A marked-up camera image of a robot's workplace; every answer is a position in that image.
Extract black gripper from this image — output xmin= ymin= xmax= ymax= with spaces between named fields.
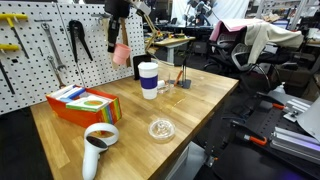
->
xmin=104 ymin=0 xmax=130 ymax=53

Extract pink plastic cup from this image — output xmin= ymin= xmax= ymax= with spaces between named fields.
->
xmin=113 ymin=43 xmax=131 ymax=65

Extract white and blue cup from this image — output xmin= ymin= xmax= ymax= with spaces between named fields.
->
xmin=138 ymin=62 xmax=158 ymax=100

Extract black pliers on pegboard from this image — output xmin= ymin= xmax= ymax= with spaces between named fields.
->
xmin=69 ymin=20 xmax=93 ymax=62

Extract white pegboard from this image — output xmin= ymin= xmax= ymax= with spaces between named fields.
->
xmin=0 ymin=1 xmax=133 ymax=114

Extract small silver wrench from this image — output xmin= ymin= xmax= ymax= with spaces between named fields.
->
xmin=47 ymin=56 xmax=66 ymax=89

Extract orange box of books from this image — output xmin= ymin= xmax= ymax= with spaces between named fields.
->
xmin=46 ymin=85 xmax=122 ymax=127

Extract clear round plastic lid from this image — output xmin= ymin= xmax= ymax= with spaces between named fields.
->
xmin=148 ymin=118 xmax=175 ymax=140

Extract black office chair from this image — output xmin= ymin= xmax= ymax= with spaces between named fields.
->
xmin=203 ymin=21 xmax=275 ymax=87

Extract white VR controller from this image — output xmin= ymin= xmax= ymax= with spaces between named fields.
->
xmin=82 ymin=123 xmax=119 ymax=180

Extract beige cloth on chair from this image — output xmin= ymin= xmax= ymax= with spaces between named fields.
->
xmin=244 ymin=22 xmax=304 ymax=64

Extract yellow handled tool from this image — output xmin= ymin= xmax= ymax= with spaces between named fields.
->
xmin=0 ymin=14 xmax=29 ymax=58
xmin=0 ymin=44 xmax=19 ymax=95

